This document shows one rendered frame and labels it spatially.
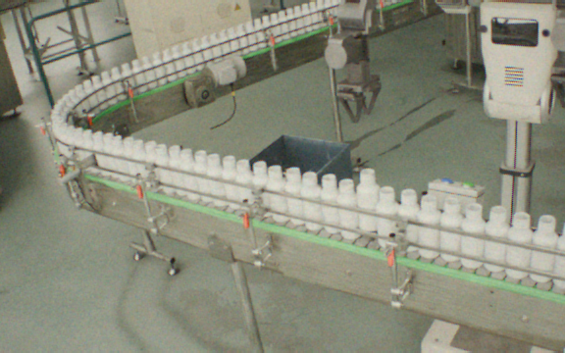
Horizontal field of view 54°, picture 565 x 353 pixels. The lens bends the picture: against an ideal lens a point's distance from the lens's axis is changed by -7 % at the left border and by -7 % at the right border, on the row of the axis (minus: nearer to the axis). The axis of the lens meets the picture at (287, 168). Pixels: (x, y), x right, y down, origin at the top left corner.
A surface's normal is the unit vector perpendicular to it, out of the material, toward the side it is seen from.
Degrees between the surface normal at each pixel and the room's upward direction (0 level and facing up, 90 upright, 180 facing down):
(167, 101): 90
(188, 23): 90
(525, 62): 90
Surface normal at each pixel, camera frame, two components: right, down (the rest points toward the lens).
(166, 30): 0.62, 0.29
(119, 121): 0.79, 0.18
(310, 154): -0.55, 0.46
